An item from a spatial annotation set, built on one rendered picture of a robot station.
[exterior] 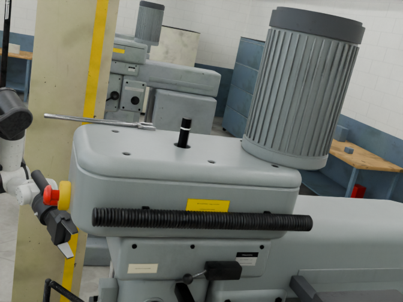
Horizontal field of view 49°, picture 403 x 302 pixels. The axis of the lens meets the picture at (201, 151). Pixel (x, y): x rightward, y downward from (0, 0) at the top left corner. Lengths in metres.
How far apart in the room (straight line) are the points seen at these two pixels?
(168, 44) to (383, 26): 4.32
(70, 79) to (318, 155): 1.87
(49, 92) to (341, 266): 1.94
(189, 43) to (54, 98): 6.99
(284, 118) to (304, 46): 0.15
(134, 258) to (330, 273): 0.49
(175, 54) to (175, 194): 8.61
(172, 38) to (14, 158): 7.80
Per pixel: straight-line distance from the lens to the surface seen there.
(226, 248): 0.95
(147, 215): 0.81
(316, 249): 1.08
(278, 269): 1.06
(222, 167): 0.86
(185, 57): 9.46
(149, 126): 1.02
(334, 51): 0.94
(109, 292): 1.06
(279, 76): 0.94
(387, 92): 6.62
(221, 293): 1.02
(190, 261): 0.93
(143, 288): 0.98
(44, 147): 2.72
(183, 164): 0.83
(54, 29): 2.59
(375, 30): 7.07
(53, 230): 1.44
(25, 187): 1.53
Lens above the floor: 2.15
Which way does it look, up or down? 16 degrees down
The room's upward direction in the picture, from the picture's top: 12 degrees clockwise
